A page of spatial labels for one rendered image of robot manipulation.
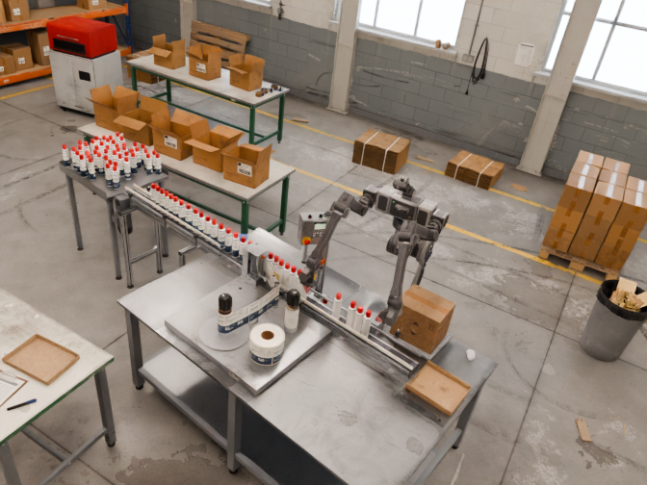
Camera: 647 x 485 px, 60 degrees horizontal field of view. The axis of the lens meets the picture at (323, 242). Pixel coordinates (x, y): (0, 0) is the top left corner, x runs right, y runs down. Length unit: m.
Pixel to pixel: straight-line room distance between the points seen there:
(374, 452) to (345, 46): 7.12
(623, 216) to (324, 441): 4.19
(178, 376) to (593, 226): 4.35
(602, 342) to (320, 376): 2.83
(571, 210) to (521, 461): 2.89
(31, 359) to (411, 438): 2.17
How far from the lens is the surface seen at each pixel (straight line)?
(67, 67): 8.62
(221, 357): 3.34
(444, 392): 3.44
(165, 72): 8.12
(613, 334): 5.30
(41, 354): 3.64
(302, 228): 3.47
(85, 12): 10.59
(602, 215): 6.31
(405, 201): 3.73
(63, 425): 4.31
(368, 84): 9.17
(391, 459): 3.07
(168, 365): 4.23
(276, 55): 9.97
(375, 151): 7.53
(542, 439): 4.62
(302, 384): 3.29
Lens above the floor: 3.28
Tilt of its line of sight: 34 degrees down
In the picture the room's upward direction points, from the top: 7 degrees clockwise
